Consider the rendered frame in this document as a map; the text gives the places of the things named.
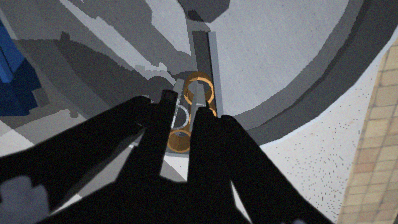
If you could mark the bronze bushing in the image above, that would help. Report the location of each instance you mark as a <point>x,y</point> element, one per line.
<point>211,106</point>
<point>177,143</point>
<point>209,95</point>

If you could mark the blue crate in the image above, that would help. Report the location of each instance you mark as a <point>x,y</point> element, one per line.
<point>18,77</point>

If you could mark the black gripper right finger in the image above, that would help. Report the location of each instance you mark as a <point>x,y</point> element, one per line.
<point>221,152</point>

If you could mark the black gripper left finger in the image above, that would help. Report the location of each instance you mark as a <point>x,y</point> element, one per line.
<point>37,181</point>

